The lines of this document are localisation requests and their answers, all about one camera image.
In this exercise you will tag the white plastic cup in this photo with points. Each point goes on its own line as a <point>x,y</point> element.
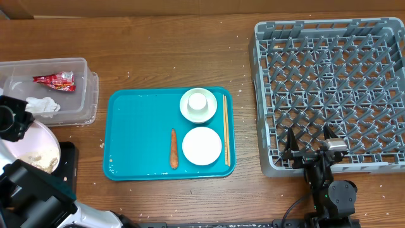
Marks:
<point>197,102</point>

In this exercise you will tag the large pink plate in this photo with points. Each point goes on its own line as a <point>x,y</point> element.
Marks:
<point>37,137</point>

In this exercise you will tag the wooden chopstick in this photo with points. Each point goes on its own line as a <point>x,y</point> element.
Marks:
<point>228,139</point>
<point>225,128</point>

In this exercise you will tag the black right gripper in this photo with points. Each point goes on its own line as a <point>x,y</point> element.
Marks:
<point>290,152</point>

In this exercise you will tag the orange carrot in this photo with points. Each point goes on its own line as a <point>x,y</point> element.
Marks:
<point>173,150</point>

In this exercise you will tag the light green bowl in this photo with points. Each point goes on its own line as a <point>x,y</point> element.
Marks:
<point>199,117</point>

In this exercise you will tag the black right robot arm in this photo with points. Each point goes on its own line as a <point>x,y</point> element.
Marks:
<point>333,199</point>

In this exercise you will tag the black food waste tray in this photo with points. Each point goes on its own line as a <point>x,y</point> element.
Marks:
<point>68,165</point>

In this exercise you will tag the black rail at table edge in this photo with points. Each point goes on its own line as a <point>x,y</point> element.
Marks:
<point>205,225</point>

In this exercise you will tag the red snack wrapper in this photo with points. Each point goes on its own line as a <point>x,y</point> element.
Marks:
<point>63,81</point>

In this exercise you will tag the teal plastic tray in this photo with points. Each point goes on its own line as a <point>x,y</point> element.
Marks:
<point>137,141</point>

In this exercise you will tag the wooden chopstick right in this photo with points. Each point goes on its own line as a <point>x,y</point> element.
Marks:
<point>228,139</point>

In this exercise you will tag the grey plastic dish rack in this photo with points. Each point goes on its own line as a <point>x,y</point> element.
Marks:
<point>346,74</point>

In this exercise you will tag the wooden chopstick left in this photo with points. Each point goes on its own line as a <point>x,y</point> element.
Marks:
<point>225,128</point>

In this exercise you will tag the peanut shells and rice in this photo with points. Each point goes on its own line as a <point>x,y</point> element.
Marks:
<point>44,159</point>

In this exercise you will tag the clear plastic waste bin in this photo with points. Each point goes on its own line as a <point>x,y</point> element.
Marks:
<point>76,108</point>

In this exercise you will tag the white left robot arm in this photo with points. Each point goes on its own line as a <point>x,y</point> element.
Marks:
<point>31,197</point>

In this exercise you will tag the small white plate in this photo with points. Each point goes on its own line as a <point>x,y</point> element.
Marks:
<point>202,146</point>

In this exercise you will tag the white tissue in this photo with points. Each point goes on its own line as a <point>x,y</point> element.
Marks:
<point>44,106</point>

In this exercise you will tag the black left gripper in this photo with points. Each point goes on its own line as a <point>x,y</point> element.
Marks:
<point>17,130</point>

